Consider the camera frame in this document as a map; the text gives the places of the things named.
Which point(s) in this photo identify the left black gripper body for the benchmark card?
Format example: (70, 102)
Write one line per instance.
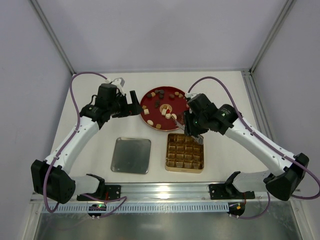
(128, 106)

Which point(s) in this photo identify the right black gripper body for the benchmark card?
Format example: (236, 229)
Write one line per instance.
(189, 125)

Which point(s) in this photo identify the metal tongs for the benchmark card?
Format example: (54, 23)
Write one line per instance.
(198, 138)

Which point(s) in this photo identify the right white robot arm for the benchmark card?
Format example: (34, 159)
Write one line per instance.
(285, 170)

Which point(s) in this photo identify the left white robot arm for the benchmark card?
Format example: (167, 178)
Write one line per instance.
(50, 177)

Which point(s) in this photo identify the dark heart chocolate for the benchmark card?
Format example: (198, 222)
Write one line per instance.
(157, 103)

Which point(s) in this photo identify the gold chocolate box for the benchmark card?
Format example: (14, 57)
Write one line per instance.
(184, 154)

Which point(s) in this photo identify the round red plate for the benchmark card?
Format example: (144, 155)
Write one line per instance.
(172, 101)

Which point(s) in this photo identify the silver square box lid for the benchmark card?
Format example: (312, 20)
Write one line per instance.
(131, 155)

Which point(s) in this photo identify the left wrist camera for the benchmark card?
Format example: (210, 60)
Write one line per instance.
(119, 82)

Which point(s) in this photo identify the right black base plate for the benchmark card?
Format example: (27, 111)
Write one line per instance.
(223, 191)

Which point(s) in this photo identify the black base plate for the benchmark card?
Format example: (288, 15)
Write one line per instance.
(108, 192)
(223, 191)

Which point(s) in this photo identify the aluminium mounting rail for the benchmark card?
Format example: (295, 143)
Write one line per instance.
(173, 191)

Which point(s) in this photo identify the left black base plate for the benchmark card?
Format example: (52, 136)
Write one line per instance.
(108, 192)

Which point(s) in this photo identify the white slotted cable duct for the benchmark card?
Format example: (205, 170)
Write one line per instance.
(143, 207)

